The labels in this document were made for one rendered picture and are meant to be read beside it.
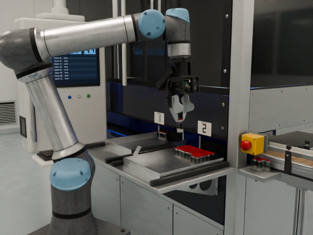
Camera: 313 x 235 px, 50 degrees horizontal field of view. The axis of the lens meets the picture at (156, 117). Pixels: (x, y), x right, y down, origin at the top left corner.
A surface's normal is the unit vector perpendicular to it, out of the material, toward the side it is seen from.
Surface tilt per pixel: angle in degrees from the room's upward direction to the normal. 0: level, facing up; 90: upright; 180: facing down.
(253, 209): 90
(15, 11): 90
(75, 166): 8
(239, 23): 90
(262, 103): 90
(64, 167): 8
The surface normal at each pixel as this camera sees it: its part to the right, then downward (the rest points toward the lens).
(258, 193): 0.59, 0.14
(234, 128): -0.80, 0.10
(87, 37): 0.13, 0.30
